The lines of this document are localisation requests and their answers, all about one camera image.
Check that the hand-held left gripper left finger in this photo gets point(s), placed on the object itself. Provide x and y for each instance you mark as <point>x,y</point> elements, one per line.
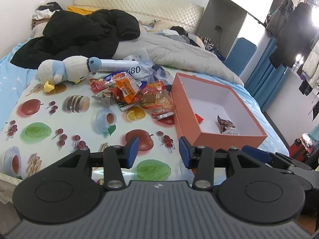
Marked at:
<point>133,151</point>

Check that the small red snack packet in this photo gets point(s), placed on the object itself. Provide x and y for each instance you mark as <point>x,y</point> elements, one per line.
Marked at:
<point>198,118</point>

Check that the black puffer jacket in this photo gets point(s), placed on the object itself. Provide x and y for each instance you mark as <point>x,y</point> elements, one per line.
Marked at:
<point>82,34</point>

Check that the grey duvet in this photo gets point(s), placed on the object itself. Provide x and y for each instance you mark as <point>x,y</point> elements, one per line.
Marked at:
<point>179,52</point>

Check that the yellow cloth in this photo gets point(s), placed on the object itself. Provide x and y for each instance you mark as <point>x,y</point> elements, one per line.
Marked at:
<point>79,9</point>

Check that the orange cardboard box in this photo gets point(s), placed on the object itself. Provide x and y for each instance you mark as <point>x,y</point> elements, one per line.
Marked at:
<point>214,99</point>

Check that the black wall socket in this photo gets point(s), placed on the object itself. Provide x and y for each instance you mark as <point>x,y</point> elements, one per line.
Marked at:
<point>218,27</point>

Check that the crumpled clear plastic bag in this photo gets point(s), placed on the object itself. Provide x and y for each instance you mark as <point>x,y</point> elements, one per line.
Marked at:
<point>152,72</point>

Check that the white spray can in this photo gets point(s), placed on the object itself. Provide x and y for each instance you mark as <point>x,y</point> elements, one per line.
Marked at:
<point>117,65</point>

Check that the clear cracker snack packet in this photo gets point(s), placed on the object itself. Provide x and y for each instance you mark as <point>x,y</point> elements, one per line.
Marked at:
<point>159,104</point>

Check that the white and blue plush penguin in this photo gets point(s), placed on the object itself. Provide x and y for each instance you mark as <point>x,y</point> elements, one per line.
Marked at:
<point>72,67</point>

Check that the hanging grey coat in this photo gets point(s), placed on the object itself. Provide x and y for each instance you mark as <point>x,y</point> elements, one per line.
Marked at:
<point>279,17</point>

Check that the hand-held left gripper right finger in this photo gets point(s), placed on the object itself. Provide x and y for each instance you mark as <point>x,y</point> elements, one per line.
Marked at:
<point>185,151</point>

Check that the blue curtain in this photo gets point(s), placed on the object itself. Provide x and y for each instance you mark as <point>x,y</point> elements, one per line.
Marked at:
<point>264,74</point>

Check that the red suitcase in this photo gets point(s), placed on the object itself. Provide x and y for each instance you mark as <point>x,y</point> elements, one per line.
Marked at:
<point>302,151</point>

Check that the hanging white jacket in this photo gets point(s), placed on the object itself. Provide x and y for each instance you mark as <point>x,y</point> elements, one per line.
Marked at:
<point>311,64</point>

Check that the cardboard box with clothes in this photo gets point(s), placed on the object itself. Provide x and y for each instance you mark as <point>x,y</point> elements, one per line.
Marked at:
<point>41,17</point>

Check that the small bottles on nightstand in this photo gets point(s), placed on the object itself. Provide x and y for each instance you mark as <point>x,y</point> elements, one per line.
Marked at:
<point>209,43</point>

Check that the green edged snack packet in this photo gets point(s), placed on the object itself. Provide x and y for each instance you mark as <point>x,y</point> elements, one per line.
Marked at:
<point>123,106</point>

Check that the dark brown snack packet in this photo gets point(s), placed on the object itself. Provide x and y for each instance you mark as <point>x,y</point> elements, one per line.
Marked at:
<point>226,125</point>

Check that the blue chair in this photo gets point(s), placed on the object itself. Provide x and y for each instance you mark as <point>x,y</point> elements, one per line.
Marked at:
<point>240,54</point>

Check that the cream quilted headboard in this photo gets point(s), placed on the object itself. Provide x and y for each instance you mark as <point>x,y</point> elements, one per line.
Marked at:
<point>154,5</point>

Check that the orange snack packet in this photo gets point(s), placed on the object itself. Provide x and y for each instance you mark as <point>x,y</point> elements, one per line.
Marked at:
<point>127,88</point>

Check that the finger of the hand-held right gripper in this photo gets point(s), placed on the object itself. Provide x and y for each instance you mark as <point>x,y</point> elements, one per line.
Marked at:
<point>258,155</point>

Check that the silver snack packet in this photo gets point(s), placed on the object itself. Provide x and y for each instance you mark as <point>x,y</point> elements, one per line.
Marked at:
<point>102,99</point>

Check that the pile of clothes on bed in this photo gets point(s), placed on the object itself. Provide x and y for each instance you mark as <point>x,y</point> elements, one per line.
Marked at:
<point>179,34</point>

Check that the hanging black coat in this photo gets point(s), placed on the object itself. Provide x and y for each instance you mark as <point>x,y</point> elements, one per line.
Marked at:
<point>296,34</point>

